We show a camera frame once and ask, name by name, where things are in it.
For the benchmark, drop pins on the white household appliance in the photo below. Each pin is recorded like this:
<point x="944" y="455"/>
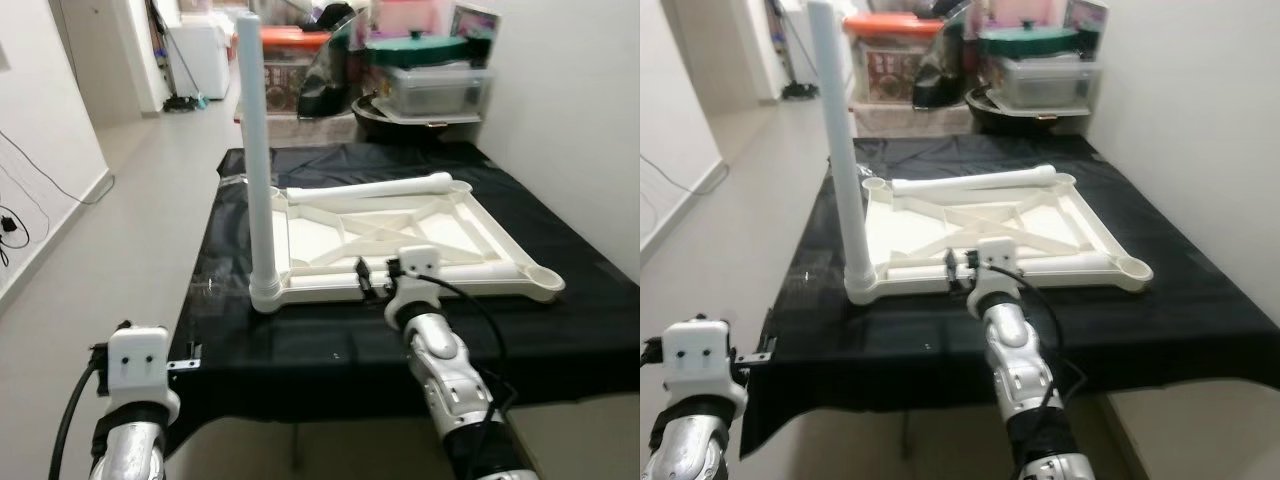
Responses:
<point x="200" y="60"/>

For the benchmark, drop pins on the clear plastic wrap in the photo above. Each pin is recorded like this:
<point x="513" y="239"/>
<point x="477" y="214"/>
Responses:
<point x="232" y="180"/>

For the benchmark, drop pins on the clear plastic storage box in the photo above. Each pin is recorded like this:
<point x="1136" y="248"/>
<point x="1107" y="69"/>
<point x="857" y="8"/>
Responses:
<point x="435" y="90"/>
<point x="1045" y="82"/>

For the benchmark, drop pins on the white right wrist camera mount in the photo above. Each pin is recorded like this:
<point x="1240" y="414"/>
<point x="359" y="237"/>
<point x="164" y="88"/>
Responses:
<point x="418" y="262"/>
<point x="998" y="252"/>

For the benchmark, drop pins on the pink cardboard box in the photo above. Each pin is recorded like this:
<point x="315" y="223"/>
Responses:
<point x="1030" y="12"/>
<point x="415" y="15"/>

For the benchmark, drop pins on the black wok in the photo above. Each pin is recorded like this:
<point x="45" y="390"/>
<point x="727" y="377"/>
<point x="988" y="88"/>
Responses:
<point x="1010" y="122"/>
<point x="400" y="128"/>

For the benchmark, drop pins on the colourful printed box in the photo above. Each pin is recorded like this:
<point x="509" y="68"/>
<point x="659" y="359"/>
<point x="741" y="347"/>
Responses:
<point x="1088" y="20"/>
<point x="478" y="25"/>

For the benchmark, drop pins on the green pot lid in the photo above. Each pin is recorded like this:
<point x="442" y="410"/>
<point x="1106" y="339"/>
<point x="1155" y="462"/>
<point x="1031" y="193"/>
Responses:
<point x="420" y="48"/>
<point x="1030" y="40"/>

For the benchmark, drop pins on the black bag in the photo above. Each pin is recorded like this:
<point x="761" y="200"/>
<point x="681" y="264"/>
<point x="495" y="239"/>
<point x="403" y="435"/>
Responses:
<point x="940" y="80"/>
<point x="325" y="85"/>

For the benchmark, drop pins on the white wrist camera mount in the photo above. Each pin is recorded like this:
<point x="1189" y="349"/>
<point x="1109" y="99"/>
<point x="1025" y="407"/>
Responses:
<point x="140" y="365"/>
<point x="998" y="252"/>
<point x="418" y="262"/>
<point x="700" y="355"/>

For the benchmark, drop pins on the white plastic children table top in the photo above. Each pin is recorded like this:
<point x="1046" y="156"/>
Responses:
<point x="1130" y="268"/>
<point x="545" y="282"/>

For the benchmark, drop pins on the black power adapter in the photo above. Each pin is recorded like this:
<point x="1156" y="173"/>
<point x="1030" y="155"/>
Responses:
<point x="11" y="230"/>

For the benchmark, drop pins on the black floor mop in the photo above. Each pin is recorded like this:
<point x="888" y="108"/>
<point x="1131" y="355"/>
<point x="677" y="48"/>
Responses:
<point x="800" y="92"/>
<point x="185" y="103"/>

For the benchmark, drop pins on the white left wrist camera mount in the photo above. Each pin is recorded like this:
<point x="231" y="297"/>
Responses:
<point x="700" y="355"/>
<point x="140" y="365"/>

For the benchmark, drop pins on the beige patterned cloth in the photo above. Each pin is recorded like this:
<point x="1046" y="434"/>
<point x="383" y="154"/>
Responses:
<point x="310" y="132"/>
<point x="910" y="122"/>

